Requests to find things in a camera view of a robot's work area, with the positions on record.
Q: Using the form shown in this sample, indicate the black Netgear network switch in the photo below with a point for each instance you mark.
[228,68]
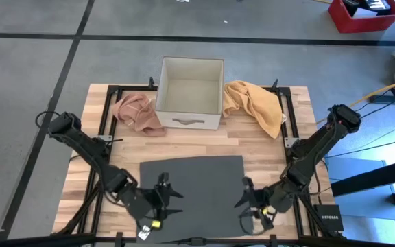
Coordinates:
[329,217]

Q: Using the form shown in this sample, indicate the red plastic crate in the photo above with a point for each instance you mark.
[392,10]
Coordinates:
[365,24]

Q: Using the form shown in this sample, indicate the black metal table frame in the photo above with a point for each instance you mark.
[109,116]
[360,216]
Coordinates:
[129,88]

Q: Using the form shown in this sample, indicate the black table clamp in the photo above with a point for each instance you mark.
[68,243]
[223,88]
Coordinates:
[275,84]
[151,82]

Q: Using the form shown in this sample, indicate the black rig strut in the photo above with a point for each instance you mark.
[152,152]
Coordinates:
[372,178]

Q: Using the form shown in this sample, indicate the beige fabric storage box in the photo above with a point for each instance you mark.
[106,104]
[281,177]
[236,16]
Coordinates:
[190,96]

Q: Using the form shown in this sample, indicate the black metal crossbeam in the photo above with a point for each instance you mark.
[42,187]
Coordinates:
[46,240]

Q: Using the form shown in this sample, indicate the dark grey waffle towel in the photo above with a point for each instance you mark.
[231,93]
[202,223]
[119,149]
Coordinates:
[201,192]

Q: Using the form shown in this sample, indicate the pink towel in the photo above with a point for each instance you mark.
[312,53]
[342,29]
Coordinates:
[137,113]

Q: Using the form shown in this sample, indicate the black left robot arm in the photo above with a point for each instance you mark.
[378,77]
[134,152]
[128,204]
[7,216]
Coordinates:
[87,147]

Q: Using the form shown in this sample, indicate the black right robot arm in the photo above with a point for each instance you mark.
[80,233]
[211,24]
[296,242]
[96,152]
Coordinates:
[321,144]

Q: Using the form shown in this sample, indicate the orange-yellow towel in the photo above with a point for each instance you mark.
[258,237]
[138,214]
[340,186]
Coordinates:
[255,103]

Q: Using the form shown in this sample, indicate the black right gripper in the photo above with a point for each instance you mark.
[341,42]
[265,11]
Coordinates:
[269,202]

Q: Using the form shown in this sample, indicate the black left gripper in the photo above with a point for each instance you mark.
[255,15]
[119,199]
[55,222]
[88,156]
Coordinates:
[144,206]

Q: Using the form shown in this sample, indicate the grey floor platform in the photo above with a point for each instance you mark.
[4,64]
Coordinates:
[362,206]

